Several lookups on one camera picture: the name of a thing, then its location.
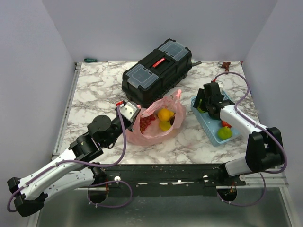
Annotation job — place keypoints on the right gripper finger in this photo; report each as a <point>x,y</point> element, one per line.
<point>200,96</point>
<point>202,105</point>

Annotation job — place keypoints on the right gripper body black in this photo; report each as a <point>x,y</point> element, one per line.
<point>208,100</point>

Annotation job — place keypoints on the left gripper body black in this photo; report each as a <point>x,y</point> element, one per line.
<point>117,126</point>

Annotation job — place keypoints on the pink plastic bag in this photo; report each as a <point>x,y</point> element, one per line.
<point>153,134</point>

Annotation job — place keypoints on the green fake apple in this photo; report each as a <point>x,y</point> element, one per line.
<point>201,110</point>

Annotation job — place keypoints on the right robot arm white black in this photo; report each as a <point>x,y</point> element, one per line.
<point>264,145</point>

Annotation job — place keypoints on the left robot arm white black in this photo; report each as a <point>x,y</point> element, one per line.
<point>72,169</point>

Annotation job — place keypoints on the red fake apple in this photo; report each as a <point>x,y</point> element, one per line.
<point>225,124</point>

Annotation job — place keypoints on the red fake grapes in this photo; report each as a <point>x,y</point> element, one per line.
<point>145,122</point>

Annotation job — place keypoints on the green fake pear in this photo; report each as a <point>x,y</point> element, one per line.
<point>224,133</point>

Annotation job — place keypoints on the yellow fake pear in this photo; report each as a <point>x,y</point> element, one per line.
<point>165,115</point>

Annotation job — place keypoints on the yellow fake lemon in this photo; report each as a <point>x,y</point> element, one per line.
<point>164,125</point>

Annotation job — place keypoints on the blue plastic basket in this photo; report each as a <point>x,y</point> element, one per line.
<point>211,126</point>

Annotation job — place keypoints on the grey tool behind toolbox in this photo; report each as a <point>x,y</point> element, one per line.
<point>196,63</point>

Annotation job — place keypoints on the black plastic toolbox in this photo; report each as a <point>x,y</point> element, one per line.
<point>156,74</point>

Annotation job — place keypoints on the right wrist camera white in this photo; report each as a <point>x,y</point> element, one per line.
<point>220,83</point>

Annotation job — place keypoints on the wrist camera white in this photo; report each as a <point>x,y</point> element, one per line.
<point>220,83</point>
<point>129,110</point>

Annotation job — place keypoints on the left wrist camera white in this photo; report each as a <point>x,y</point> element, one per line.
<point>129,110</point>

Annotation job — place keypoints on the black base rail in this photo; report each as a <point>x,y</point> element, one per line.
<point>153,180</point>

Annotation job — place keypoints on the green handled screwdriver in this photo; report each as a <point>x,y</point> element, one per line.
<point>90,60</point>

